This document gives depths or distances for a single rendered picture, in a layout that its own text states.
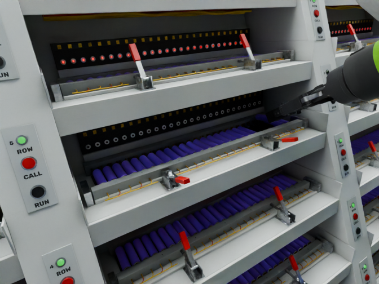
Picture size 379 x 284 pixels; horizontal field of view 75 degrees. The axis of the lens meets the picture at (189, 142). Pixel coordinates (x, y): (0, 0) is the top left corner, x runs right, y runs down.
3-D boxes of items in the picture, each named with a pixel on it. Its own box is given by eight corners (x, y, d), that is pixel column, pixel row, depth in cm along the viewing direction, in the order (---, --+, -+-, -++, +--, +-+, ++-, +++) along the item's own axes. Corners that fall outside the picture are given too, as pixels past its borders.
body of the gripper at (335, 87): (361, 58, 50) (321, 79, 58) (336, 63, 46) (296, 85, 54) (376, 93, 49) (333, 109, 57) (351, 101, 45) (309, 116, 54)
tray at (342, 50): (427, 52, 96) (438, 12, 90) (332, 74, 69) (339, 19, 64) (369, 52, 112) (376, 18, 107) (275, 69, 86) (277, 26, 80)
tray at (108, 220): (324, 147, 67) (329, 113, 63) (93, 248, 40) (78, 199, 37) (267, 128, 83) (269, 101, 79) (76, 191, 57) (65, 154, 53)
